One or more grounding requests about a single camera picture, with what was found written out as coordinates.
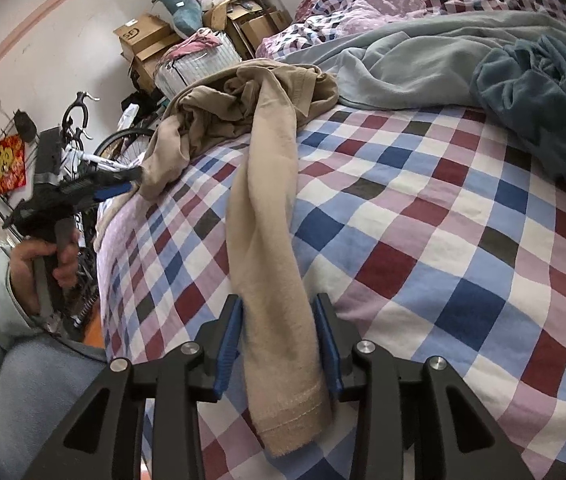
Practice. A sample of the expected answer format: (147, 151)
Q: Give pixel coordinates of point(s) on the person's left hand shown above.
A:
(23, 265)

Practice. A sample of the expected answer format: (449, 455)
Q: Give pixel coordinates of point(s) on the person's leg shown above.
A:
(38, 400)

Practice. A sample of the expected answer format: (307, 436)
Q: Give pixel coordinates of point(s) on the checked bed sheet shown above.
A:
(438, 260)

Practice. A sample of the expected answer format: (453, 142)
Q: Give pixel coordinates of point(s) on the plush shark toy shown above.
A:
(180, 7)

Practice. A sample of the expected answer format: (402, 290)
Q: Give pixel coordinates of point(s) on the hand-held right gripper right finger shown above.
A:
(325, 347)

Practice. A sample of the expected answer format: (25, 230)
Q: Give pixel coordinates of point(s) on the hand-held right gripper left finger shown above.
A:
(228, 345)

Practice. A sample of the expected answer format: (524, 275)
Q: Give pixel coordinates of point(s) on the light blue garment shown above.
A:
(413, 55)

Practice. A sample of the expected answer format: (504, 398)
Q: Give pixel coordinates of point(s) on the small cardboard box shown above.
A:
(143, 35)

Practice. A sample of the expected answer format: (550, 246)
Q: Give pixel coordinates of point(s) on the open cardboard boxes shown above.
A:
(248, 20)

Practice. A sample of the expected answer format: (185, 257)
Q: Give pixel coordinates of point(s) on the clear laundry basket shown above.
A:
(198, 62)

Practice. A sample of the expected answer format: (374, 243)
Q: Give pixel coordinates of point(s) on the beige garment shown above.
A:
(263, 210)

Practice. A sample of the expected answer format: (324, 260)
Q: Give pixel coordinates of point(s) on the bicycle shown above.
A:
(88, 160)

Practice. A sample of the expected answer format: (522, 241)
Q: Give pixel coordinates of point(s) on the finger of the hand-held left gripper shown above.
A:
(120, 176)
(113, 191)

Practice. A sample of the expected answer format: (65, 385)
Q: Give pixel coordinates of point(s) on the red wall poster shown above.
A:
(5, 165)

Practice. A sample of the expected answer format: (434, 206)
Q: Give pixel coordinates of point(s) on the teal garment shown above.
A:
(538, 95)

